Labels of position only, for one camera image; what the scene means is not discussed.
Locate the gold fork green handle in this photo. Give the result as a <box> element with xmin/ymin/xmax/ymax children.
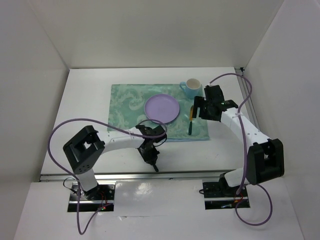
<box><xmin>152</xmin><ymin>164</ymin><xmax>159</xmax><ymax>173</ymax></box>

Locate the gold knife green handle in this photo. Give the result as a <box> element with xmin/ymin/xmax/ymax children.
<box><xmin>188</xmin><ymin>105</ymin><xmax>194</xmax><ymax>136</ymax></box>

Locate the light blue mug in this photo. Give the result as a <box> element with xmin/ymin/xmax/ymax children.
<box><xmin>179</xmin><ymin>78</ymin><xmax>202</xmax><ymax>99</ymax></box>

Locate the purple plastic plate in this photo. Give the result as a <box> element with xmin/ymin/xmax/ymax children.
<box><xmin>144</xmin><ymin>94</ymin><xmax>180</xmax><ymax>124</ymax></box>

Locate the green patterned cloth placemat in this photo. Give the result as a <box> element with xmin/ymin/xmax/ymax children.
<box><xmin>108</xmin><ymin>84</ymin><xmax>210</xmax><ymax>142</ymax></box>

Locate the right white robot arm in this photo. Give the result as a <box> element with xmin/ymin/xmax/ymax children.
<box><xmin>192</xmin><ymin>85</ymin><xmax>285</xmax><ymax>196</ymax></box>

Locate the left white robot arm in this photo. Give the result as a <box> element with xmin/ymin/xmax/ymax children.
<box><xmin>63</xmin><ymin>124</ymin><xmax>167</xmax><ymax>200</ymax></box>

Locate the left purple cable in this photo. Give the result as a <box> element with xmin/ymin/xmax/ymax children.
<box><xmin>47</xmin><ymin>117</ymin><xmax>168</xmax><ymax>236</ymax></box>

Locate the purple cable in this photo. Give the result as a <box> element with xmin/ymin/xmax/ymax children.
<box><xmin>208</xmin><ymin>72</ymin><xmax>274</xmax><ymax>226</ymax></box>
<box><xmin>47</xmin><ymin>117</ymin><xmax>168</xmax><ymax>236</ymax></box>

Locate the aluminium rail right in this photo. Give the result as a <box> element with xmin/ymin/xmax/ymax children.
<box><xmin>234</xmin><ymin>67</ymin><xmax>260</xmax><ymax>129</ymax></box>

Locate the aluminium rail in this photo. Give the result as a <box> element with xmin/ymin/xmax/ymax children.
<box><xmin>38</xmin><ymin>168</ymin><xmax>251</xmax><ymax>182</ymax></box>
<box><xmin>234</xmin><ymin>67</ymin><xmax>260</xmax><ymax>129</ymax></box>

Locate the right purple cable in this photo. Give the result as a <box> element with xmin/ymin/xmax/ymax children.
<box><xmin>208</xmin><ymin>72</ymin><xmax>274</xmax><ymax>226</ymax></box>

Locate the aluminium rail front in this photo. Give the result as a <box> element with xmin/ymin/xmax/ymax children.
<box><xmin>38</xmin><ymin>168</ymin><xmax>251</xmax><ymax>182</ymax></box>

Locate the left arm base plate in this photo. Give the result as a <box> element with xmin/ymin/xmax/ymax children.
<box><xmin>62</xmin><ymin>177</ymin><xmax>116</xmax><ymax>213</ymax></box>

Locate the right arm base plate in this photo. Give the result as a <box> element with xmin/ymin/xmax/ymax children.
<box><xmin>198</xmin><ymin>182</ymin><xmax>251</xmax><ymax>210</ymax></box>

